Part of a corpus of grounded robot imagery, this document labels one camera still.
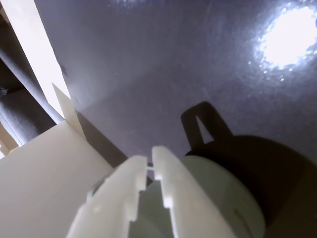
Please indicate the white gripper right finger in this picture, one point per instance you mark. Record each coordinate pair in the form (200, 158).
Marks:
(183, 198)

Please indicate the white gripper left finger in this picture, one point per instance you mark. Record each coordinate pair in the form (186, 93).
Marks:
(111, 198)

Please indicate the pale green metal-rimmed mug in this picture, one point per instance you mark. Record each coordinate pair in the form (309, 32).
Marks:
(230, 198)

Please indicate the white partition board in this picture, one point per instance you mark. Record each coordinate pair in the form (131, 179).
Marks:
(39, 178)

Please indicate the black table mat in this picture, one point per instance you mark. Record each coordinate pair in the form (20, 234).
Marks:
(173, 62)

